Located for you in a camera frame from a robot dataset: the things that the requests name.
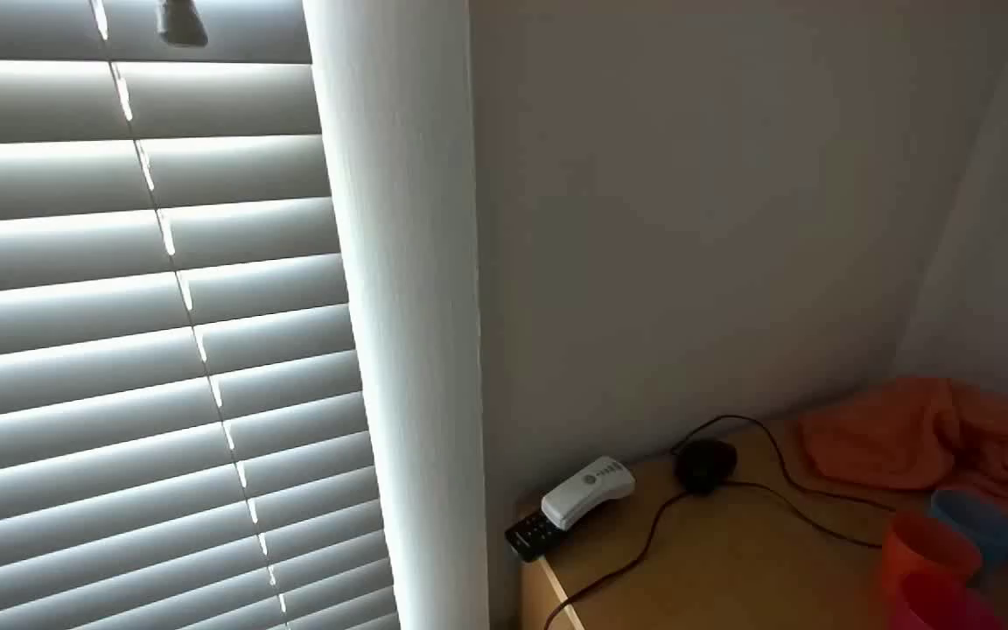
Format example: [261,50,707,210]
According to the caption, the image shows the blue plastic cup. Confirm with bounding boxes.
[929,486,1008,570]

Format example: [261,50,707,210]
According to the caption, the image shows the orange plastic cup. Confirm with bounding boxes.
[877,507,985,604]

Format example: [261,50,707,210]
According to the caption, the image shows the white handheld device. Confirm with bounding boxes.
[538,456,637,532]

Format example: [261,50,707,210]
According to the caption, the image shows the black remote control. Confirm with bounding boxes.
[505,512,563,561]

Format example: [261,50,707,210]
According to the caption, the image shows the black round puck device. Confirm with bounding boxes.
[675,438,740,497]

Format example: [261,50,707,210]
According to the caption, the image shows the white horizontal window blinds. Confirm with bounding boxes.
[0,0,399,630]

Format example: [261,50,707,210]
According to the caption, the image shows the orange cloth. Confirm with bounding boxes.
[796,377,1008,512]

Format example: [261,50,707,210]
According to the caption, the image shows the black cable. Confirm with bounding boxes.
[538,409,888,630]

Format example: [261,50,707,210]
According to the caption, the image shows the dark blind cord knob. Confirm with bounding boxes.
[159,0,205,50]

